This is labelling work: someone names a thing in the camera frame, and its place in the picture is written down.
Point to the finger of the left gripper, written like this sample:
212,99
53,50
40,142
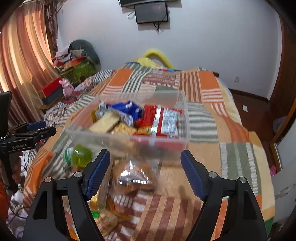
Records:
39,134
27,127

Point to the blue snack packet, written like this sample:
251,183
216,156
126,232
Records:
129,111

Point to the red snack packet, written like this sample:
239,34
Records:
159,121

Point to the green snack packet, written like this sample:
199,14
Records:
67,158

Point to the silver foil snack packet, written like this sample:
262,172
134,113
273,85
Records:
101,110

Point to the person's left hand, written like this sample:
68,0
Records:
17,169

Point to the green jelly cup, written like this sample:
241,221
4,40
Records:
81,156

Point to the red and black box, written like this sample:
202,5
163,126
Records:
51,91

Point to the pink plush rabbit toy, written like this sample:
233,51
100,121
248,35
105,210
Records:
67,87

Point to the white appliance with stickers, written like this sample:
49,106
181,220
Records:
284,192

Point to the orange edged cracker pack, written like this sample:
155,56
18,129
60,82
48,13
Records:
106,221

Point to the long clear biscuit sleeve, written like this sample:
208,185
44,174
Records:
98,202

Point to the green patterned storage bag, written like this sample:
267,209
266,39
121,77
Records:
78,73

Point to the clothes pile on chair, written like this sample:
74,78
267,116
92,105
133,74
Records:
68,58

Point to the orange pink window curtain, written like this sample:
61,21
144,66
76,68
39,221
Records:
28,44

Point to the patchwork striped bed quilt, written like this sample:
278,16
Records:
217,138

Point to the grey pillow on pile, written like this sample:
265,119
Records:
87,48

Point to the clear bag of cookies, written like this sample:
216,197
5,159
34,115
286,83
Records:
131,175

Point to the clear plastic storage box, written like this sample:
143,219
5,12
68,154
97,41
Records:
120,140

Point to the brown wooden door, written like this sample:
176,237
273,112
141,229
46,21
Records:
282,102

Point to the white wall socket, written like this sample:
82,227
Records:
236,79

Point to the large black wall television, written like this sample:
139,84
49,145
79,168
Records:
126,3

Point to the small black wall monitor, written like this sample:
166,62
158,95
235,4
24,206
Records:
154,12

